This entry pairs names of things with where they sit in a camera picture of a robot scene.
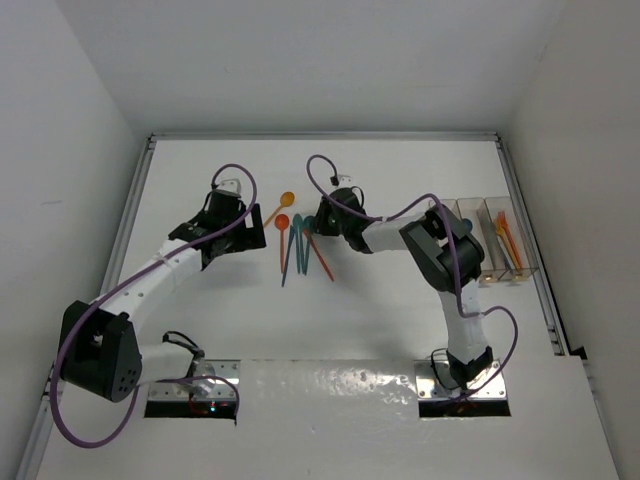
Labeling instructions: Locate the teal spoon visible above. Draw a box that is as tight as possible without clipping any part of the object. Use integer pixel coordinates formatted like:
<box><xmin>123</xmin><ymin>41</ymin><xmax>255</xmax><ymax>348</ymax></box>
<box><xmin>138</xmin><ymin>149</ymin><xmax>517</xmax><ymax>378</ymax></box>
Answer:
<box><xmin>301</xmin><ymin>216</ymin><xmax>314</xmax><ymax>275</ymax></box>

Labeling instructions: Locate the dark blue spoon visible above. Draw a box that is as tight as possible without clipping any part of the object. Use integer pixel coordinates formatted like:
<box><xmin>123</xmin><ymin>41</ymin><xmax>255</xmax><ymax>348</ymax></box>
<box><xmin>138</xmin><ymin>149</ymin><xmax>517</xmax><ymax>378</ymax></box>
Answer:
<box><xmin>462</xmin><ymin>218</ymin><xmax>473</xmax><ymax>233</ymax></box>

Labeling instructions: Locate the yellow fork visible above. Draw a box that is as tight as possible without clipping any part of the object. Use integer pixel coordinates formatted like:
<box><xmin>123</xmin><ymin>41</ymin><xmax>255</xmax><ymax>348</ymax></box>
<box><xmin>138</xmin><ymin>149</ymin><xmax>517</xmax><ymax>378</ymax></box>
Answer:
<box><xmin>494</xmin><ymin>218</ymin><xmax>518</xmax><ymax>267</ymax></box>

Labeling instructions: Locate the orange fork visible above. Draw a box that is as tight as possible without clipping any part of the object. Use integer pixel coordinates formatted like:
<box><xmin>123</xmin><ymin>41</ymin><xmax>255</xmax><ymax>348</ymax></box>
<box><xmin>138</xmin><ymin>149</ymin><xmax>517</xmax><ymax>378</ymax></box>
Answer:
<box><xmin>498</xmin><ymin>211</ymin><xmax>522</xmax><ymax>269</ymax></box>

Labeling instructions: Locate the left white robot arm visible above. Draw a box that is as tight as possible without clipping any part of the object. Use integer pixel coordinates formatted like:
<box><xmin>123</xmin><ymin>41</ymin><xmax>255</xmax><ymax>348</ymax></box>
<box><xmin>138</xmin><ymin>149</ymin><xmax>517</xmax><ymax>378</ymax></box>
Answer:
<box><xmin>59</xmin><ymin>179</ymin><xmax>266</xmax><ymax>403</ymax></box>

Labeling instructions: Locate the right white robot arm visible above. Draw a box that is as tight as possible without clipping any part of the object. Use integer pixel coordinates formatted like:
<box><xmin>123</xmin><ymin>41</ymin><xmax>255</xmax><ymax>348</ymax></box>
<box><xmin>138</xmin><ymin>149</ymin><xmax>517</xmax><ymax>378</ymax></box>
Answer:
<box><xmin>313</xmin><ymin>187</ymin><xmax>493</xmax><ymax>389</ymax></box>

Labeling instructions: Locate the orange spoon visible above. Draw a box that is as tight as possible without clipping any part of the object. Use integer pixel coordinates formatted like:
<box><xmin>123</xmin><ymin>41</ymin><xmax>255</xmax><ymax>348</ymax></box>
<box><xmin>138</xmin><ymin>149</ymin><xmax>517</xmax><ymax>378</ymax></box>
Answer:
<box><xmin>274</xmin><ymin>214</ymin><xmax>290</xmax><ymax>272</ymax></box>

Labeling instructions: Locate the dark blue knife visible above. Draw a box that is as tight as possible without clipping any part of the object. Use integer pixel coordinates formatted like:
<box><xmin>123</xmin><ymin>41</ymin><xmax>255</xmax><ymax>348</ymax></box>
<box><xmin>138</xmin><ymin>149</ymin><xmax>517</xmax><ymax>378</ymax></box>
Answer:
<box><xmin>281</xmin><ymin>226</ymin><xmax>296</xmax><ymax>288</ymax></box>

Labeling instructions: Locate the yellow spoon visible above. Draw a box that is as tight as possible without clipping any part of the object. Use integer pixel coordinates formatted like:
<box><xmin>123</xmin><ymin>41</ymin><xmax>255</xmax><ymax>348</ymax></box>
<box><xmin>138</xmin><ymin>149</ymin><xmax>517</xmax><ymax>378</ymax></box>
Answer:
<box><xmin>262</xmin><ymin>191</ymin><xmax>295</xmax><ymax>229</ymax></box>

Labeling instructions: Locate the clear container left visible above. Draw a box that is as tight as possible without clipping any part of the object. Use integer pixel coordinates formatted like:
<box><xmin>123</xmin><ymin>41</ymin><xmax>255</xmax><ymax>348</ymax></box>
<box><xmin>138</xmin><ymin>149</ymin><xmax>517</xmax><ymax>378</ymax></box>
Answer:
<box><xmin>428</xmin><ymin>199</ymin><xmax>460</xmax><ymax>218</ymax></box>

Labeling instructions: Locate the clear container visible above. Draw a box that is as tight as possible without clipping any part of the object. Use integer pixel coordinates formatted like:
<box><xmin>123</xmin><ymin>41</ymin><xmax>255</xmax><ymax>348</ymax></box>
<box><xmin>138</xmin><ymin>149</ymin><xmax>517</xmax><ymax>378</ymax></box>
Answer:
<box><xmin>457</xmin><ymin>197</ymin><xmax>497</xmax><ymax>283</ymax></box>
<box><xmin>485</xmin><ymin>197</ymin><xmax>538</xmax><ymax>282</ymax></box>
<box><xmin>428</xmin><ymin>199</ymin><xmax>460</xmax><ymax>218</ymax></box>

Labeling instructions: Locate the clear container middle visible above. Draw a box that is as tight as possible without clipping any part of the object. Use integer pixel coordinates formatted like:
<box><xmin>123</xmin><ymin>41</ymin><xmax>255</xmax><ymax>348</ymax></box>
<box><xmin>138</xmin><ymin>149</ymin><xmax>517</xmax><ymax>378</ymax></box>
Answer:
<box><xmin>457</xmin><ymin>197</ymin><xmax>497</xmax><ymax>283</ymax></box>

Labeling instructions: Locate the clear container right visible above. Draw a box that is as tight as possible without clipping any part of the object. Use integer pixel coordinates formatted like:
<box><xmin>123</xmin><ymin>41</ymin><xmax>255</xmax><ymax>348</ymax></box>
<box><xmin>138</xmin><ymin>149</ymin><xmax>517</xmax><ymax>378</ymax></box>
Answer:
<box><xmin>485</xmin><ymin>197</ymin><xmax>538</xmax><ymax>282</ymax></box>

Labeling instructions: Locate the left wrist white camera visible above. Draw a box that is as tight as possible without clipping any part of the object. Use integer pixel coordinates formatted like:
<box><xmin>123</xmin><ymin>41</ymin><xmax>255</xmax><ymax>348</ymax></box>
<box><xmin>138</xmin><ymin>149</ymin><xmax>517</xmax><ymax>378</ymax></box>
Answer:
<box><xmin>214</xmin><ymin>178</ymin><xmax>242</xmax><ymax>197</ymax></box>

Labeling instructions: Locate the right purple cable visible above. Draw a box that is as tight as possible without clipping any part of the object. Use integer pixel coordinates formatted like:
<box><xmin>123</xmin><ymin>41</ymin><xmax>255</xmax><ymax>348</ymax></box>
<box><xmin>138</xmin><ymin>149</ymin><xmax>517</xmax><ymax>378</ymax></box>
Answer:
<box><xmin>305</xmin><ymin>154</ymin><xmax>519</xmax><ymax>401</ymax></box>

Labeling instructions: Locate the purple cable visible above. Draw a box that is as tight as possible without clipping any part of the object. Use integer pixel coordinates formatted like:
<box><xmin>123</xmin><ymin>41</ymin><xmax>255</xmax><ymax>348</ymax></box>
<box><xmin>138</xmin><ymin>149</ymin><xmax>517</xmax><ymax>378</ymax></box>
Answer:
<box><xmin>49</xmin><ymin>163</ymin><xmax>259</xmax><ymax>448</ymax></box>
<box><xmin>305</xmin><ymin>154</ymin><xmax>519</xmax><ymax>401</ymax></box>

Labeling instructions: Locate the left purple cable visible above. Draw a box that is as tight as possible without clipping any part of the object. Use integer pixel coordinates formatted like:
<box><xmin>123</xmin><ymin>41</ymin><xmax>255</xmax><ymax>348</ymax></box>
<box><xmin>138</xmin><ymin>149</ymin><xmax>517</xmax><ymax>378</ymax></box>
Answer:
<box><xmin>49</xmin><ymin>163</ymin><xmax>259</xmax><ymax>448</ymax></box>

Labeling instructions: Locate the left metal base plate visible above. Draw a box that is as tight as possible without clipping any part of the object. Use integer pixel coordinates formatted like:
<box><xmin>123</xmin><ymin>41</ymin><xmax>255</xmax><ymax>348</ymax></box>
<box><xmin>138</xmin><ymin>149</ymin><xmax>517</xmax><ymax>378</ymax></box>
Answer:
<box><xmin>147</xmin><ymin>359</ymin><xmax>240</xmax><ymax>404</ymax></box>

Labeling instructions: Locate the metal base plate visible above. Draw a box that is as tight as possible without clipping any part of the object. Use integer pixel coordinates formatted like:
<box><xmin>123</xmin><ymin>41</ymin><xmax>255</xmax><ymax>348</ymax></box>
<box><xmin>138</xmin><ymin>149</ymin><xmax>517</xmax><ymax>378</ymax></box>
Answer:
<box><xmin>147</xmin><ymin>359</ymin><xmax>240</xmax><ymax>404</ymax></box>
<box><xmin>414</xmin><ymin>359</ymin><xmax>508</xmax><ymax>402</ymax></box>

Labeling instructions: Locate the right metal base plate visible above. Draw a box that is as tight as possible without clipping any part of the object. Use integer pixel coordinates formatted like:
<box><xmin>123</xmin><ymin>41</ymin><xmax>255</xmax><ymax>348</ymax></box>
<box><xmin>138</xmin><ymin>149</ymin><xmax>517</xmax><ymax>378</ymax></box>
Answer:
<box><xmin>414</xmin><ymin>359</ymin><xmax>508</xmax><ymax>402</ymax></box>

